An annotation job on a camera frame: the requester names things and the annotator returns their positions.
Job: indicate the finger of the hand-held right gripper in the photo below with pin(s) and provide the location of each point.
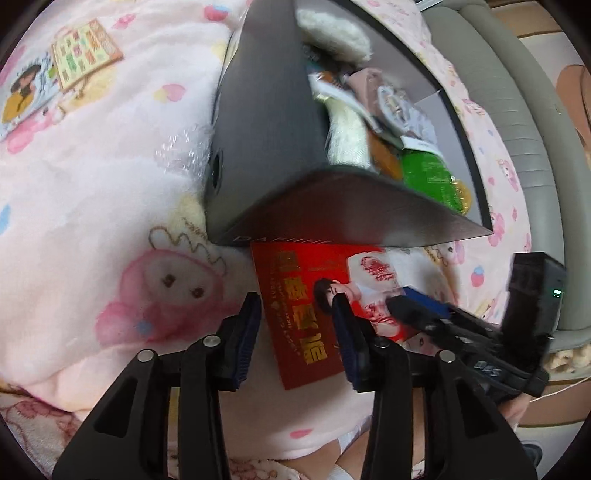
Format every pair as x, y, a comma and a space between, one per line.
411, 314
425, 300

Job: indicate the cartoon figure card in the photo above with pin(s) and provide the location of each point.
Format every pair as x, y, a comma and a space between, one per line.
23, 97

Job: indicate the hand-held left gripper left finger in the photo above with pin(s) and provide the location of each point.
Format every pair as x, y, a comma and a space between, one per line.
247, 341

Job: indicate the person's right hand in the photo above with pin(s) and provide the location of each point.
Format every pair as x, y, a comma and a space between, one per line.
516, 410

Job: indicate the brown leather item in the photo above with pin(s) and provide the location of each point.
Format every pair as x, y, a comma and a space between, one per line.
385, 159

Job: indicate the green plastic packet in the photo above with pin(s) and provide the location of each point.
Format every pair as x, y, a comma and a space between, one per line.
425, 173

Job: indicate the round print card pack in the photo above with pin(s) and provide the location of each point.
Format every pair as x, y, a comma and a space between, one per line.
401, 106

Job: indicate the cream knitted cloth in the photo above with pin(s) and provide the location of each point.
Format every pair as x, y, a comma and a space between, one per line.
346, 138

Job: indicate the pink printed blanket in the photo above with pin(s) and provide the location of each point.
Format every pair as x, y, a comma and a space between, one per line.
92, 207

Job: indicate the white fluffy toy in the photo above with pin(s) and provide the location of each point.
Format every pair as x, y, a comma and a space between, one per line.
332, 32

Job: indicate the dusty pink cloth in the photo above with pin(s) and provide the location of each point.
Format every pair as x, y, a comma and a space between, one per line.
364, 83

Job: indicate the clear bubble wrap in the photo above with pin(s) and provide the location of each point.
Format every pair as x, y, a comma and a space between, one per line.
184, 147

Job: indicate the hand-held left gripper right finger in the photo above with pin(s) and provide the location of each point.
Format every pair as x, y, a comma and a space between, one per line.
348, 350

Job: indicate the green bordered sticker sheet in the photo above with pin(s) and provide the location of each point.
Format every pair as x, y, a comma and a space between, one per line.
83, 53

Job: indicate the yellow plastic item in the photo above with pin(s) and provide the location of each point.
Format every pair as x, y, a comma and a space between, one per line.
463, 196

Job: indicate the black cardboard box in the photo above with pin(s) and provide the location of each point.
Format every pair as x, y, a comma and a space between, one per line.
268, 138

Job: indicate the red envelope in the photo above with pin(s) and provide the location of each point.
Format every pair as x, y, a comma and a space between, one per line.
295, 295

